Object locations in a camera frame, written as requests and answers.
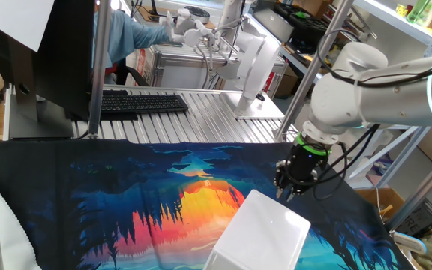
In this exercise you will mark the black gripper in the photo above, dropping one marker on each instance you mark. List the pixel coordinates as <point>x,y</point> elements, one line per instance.
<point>306,168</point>

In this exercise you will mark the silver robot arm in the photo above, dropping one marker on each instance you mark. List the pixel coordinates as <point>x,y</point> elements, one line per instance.
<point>388,97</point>

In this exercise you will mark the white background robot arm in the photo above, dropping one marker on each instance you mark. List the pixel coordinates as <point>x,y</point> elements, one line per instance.
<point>253,67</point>

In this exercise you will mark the white drawer cabinet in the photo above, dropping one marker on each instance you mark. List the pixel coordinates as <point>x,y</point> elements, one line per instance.
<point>261,232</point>

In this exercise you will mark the small open cardboard box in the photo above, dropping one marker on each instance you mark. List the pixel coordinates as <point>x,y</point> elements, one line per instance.
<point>369,198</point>

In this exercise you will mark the black computer mouse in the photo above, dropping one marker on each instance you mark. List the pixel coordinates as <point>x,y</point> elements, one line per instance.
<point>261,97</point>

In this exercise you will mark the closed cardboard box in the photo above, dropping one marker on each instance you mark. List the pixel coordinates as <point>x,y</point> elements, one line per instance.
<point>287,86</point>

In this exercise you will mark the white blue device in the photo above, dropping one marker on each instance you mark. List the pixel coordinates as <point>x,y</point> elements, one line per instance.
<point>411,243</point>

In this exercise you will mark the black printed crate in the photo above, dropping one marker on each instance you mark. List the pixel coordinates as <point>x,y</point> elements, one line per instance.
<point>422,219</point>

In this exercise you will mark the silver aluminium flight case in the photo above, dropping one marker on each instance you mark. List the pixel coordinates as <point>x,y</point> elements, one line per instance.
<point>182,75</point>

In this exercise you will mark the black plastic trays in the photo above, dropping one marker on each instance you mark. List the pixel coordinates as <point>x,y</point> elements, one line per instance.
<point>309,30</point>

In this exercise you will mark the grey flat case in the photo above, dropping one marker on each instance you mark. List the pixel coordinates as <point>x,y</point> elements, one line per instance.
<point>276,24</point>

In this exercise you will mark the black keyboard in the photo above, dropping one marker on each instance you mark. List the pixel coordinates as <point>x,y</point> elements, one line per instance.
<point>144,103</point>

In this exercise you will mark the round black white device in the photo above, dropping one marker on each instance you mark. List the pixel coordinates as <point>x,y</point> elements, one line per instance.
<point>197,13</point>

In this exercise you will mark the white metal shelf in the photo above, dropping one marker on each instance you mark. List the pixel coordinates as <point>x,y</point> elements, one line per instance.
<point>399,22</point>

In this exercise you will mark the colourful forest landscape cloth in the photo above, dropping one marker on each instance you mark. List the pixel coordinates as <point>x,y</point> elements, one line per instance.
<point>88,187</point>

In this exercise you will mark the green bottle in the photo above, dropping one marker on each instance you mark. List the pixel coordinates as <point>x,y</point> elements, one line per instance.
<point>418,11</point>

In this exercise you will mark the person in blue shirt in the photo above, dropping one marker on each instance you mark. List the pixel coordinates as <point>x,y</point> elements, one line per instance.
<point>126,37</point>

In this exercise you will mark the black computer monitor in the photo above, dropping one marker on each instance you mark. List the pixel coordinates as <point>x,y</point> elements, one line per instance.
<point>62,56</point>

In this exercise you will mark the white cloth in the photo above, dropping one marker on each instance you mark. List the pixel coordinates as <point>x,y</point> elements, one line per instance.
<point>13,243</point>

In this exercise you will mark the white paper sheet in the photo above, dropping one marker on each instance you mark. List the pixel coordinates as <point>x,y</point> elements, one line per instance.
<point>17,18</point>

